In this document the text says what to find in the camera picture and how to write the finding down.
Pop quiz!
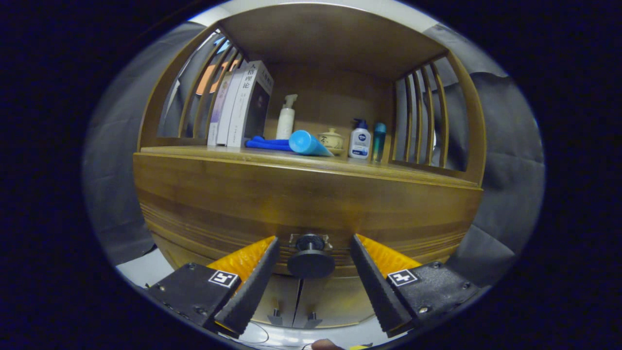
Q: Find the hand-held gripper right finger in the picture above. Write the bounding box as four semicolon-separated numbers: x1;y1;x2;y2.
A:
350;234;482;338

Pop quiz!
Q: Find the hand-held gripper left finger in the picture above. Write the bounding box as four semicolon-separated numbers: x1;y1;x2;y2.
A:
146;236;281;339

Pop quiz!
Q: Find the black round drawer knob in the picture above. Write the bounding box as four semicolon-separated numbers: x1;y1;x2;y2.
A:
287;234;336;279

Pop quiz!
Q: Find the blue and white tube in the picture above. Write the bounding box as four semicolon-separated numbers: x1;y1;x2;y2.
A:
289;130;335;157

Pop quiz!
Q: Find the wooden cabinet door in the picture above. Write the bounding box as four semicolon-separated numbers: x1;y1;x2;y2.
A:
253;277;303;327
294;275;377;329

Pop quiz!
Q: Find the wooden countertop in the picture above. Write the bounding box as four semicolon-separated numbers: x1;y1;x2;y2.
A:
138;143;482;188

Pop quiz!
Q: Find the wooden cabinet with slatted sides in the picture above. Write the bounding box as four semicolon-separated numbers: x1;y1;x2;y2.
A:
133;2;486;330

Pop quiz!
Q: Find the teal slim bottle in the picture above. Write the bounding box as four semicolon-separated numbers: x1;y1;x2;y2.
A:
372;122;387;162

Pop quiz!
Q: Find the blue folded cloth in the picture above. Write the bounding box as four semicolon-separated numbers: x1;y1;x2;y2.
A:
245;136;294;152

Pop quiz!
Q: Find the white lotion bottle blue cap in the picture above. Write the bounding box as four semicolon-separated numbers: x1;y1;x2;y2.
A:
348;118;372;160

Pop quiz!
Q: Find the beige lidded teacup with saucer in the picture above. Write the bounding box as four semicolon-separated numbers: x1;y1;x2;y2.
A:
318;128;346;155

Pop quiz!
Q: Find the white pump bottle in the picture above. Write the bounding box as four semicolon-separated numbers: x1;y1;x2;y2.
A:
276;94;298;140

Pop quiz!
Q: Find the thin purple book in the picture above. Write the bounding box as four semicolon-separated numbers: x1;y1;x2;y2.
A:
207;83;233;146

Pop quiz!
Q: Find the thin white book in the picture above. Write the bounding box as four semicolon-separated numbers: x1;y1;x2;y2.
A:
216;70;246;146

